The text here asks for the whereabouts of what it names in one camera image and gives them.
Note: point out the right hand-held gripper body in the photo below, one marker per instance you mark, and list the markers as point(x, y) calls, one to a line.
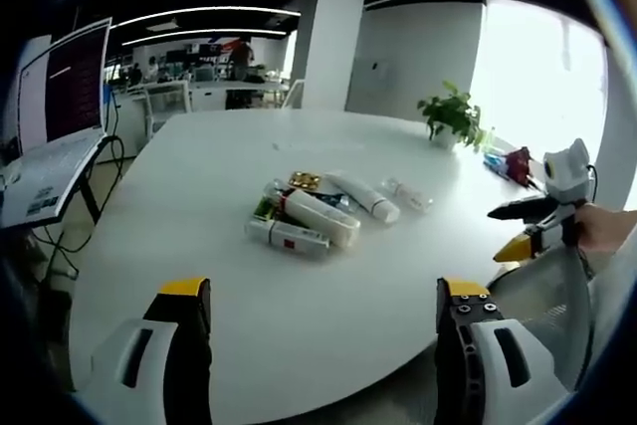
point(565, 176)

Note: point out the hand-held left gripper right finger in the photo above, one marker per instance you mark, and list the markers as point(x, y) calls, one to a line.
point(490, 345)

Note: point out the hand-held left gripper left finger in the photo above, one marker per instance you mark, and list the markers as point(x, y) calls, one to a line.
point(149, 345)

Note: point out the clear skincare bottle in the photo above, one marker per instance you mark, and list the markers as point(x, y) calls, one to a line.
point(405, 193)

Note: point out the white skincare tube white cap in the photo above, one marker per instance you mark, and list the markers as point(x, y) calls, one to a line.
point(363, 196)

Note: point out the white skincare tube red square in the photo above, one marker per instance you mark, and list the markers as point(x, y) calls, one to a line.
point(288, 238)

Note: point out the dark blue skincare packet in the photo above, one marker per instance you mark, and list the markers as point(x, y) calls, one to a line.
point(331, 198)

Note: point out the large white skincare tube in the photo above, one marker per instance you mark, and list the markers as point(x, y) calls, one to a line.
point(323, 218)

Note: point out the person's right hand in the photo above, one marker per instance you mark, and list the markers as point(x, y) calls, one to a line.
point(599, 228)

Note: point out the red toy figure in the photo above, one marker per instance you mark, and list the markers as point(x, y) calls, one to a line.
point(518, 163)

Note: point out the blue and white packet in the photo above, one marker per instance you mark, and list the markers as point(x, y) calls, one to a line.
point(496, 163)

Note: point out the grey mesh office chair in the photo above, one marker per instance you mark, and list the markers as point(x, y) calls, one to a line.
point(542, 295)

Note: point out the potted green plant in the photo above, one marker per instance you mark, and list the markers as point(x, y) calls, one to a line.
point(450, 116)

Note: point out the laptop stand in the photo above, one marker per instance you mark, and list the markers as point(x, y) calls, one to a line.
point(92, 181)

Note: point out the open laptop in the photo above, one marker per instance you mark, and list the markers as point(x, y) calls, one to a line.
point(60, 121)

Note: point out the white office chair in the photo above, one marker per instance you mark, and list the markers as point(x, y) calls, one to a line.
point(166, 101)

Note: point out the white square pillar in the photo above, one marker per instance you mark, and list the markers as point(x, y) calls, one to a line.
point(326, 42)

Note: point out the white office desk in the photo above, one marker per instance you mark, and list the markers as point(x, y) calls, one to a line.
point(234, 89)

